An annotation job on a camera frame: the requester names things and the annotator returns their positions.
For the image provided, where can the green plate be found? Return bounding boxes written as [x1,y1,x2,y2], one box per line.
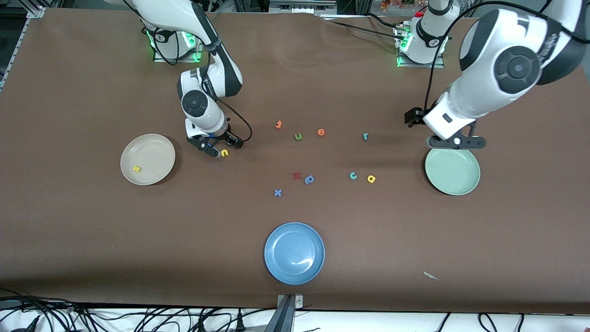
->
[425,144,481,196]

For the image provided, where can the beige plate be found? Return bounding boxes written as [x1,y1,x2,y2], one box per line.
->
[120,134,176,186]

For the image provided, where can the blue plate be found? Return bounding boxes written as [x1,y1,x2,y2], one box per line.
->
[264,222,325,285]

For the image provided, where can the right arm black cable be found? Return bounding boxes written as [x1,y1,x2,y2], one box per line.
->
[122,0,253,143]

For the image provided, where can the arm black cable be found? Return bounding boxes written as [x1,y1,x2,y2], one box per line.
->
[423,0,507,111]
[122,0,253,143]

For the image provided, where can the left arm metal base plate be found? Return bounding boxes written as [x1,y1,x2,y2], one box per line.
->
[394,23,445,69]

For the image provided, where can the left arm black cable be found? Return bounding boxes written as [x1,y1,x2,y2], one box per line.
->
[423,0,507,111]

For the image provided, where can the short black base cable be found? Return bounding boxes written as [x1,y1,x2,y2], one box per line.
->
[366,13,406,29]

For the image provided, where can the long black base cable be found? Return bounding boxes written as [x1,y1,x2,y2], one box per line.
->
[328,20,401,41]

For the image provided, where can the grey metal frame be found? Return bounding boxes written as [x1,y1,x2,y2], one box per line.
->
[270,0,337,14]

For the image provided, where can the grey metal camera bracket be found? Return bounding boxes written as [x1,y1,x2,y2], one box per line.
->
[274,294,305,332]

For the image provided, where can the aluminium frame rail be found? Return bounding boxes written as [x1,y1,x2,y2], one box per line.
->
[0,6,47,90]

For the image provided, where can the tangled black floor cables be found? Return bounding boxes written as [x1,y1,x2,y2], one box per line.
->
[0,288,277,332]

